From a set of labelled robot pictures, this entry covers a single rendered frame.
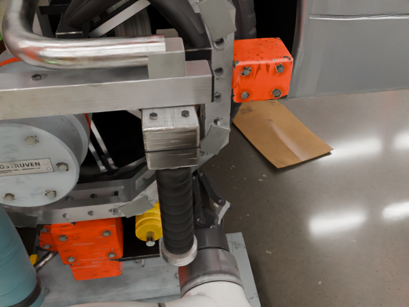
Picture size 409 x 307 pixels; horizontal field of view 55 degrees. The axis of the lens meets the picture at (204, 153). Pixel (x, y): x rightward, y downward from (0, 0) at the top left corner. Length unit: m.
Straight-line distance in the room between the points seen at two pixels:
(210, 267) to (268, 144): 1.29
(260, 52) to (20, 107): 0.35
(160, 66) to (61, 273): 0.88
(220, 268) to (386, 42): 0.47
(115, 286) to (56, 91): 0.80
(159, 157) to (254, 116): 1.61
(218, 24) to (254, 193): 1.12
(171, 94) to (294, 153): 1.44
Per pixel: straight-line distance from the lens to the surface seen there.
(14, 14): 0.42
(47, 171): 0.48
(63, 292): 1.12
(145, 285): 1.08
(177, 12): 0.38
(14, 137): 0.45
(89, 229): 0.77
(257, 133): 1.85
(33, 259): 1.27
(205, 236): 0.59
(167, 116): 0.35
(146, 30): 0.75
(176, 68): 0.34
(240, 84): 0.59
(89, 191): 0.77
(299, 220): 1.52
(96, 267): 0.87
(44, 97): 0.36
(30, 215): 0.77
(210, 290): 0.54
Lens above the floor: 1.15
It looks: 42 degrees down
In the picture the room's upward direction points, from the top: straight up
